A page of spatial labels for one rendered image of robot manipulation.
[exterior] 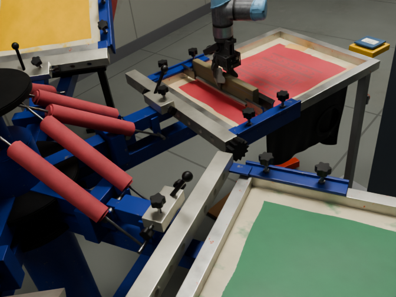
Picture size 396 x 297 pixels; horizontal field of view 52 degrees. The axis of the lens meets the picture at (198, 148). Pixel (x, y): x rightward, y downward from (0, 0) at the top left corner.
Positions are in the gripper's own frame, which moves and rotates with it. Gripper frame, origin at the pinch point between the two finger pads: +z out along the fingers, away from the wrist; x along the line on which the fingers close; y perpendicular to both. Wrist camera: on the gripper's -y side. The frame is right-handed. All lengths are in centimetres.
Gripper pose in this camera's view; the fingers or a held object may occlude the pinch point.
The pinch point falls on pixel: (223, 82)
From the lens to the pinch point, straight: 166.2
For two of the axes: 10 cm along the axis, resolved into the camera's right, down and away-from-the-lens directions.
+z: 1.0, 7.9, 6.0
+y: 5.8, 4.4, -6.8
